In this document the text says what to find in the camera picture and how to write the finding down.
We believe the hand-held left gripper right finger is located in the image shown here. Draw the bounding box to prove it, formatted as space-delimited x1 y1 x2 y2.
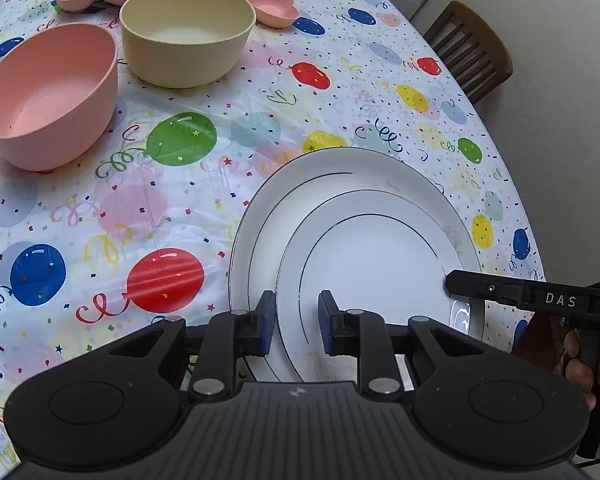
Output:
318 290 481 396

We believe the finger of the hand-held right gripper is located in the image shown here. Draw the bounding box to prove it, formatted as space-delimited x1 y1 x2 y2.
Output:
444 269 594 314

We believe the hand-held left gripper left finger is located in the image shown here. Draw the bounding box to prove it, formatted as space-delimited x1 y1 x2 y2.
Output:
107 290 277 402

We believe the small white plate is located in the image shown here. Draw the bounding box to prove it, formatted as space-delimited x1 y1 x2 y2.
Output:
275 190 473 383

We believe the large white plate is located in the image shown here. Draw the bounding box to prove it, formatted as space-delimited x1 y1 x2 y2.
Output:
228 147 488 386

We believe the cream bowl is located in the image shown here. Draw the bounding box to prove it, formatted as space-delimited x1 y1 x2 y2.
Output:
119 0 257 89

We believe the pink bowl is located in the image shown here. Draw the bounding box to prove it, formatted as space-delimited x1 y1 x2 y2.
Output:
0 22 119 172

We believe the pink heart-shaped dish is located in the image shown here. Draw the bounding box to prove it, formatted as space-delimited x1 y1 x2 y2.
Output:
245 0 301 29

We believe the person's right hand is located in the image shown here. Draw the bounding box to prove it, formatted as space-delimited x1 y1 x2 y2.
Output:
554 329 598 410

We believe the balloon print tablecloth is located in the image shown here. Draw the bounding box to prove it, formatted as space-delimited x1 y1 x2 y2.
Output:
0 0 548 461

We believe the wooden slat-back chair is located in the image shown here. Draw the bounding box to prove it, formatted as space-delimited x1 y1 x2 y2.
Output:
422 0 514 106

